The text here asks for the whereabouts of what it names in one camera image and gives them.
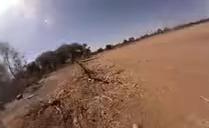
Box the patch of dry grass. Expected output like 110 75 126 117
23 59 144 128

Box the group of dark trees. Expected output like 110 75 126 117
0 41 93 105

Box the row of distant trees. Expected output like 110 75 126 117
91 14 209 55

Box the brown dirt ground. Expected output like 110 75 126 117
0 21 209 128

